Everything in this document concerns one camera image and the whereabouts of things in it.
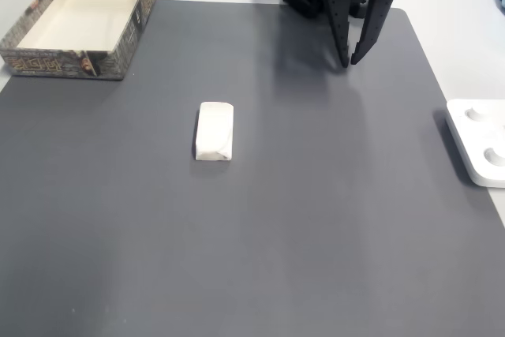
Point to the grey table mat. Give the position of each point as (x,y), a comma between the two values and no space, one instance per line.
(252,214)

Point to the white tray with round dimples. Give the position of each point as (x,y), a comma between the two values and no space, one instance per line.
(481,139)

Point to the white block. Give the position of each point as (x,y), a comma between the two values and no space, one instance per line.
(215,132)

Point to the patterned cardboard box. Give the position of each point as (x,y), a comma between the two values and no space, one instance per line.
(75,17)

